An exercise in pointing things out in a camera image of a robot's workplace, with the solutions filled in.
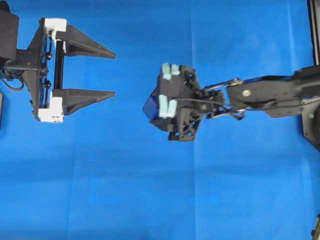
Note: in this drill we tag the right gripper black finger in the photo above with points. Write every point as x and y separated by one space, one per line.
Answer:
164 124

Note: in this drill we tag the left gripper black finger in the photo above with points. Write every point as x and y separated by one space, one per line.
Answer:
76 99
76 43

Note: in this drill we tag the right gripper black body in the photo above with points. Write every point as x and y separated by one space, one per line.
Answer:
192 103

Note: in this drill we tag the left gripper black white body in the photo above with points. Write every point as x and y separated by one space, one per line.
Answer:
32 65

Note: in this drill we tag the blue block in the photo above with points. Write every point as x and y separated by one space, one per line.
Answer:
150 108

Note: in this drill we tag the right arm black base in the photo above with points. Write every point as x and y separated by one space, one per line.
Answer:
311 121

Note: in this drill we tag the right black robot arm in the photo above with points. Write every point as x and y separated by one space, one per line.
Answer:
278 96

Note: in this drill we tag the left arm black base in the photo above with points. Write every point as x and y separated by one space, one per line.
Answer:
1 108

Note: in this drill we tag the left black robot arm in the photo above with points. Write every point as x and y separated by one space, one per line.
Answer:
9 75

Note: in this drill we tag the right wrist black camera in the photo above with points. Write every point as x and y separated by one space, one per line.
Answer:
169 85

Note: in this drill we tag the wrist black camera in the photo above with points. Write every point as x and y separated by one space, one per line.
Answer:
9 24
169 85

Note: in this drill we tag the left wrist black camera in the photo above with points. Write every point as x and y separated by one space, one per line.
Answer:
9 24

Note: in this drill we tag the black aluminium frame rail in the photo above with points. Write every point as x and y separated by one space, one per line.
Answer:
314 20

